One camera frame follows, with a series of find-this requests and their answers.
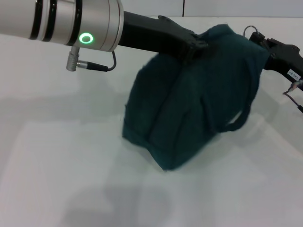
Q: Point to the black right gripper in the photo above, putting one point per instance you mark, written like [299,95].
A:
[284,59]

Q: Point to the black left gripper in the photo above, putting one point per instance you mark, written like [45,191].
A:
[156,35]

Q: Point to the dark teal insulated lunch bag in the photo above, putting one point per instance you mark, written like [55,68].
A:
[194,106]

